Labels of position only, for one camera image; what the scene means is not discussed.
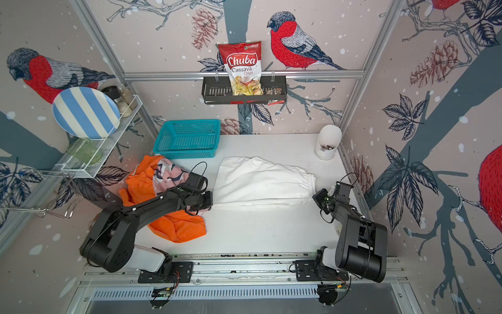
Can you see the white shorts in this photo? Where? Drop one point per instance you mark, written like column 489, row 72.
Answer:
column 244, row 182

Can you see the blue striped plate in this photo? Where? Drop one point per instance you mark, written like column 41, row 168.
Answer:
column 86, row 113

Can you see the aluminium mounting rail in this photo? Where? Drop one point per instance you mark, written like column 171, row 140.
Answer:
column 214, row 270

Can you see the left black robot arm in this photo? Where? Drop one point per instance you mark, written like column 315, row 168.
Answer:
column 110, row 241

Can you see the clear spice jar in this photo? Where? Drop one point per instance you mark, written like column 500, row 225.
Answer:
column 128, row 97

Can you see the white ceramic holder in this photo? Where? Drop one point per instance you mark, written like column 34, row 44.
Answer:
column 328, row 141

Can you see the red Chuba chips bag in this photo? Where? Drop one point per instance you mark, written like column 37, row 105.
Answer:
column 243, row 65

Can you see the teal plastic basket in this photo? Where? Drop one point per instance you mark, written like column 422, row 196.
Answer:
column 187, row 139

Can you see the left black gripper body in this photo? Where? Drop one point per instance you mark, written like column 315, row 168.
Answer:
column 202, row 200

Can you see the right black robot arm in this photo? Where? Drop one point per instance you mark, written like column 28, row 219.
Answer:
column 362, row 247

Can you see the orange garment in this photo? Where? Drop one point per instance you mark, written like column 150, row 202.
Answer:
column 176, row 227

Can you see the dark lid spice jar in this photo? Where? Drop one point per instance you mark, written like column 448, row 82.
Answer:
column 113, row 92

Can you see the white wire wall rack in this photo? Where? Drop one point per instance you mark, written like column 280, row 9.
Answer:
column 76, row 180

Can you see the pink patterned garment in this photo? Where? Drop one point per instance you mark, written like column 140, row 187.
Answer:
column 167, row 175

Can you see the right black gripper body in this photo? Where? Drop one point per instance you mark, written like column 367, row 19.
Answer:
column 323, row 199

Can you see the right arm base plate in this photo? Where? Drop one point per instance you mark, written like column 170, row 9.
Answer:
column 308, row 271

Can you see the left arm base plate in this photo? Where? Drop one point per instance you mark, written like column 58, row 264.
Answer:
column 173, row 272

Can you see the black wall shelf basket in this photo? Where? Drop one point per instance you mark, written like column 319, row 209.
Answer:
column 221, row 91

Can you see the green glass cup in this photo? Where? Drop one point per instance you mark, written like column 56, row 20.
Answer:
column 85, row 151

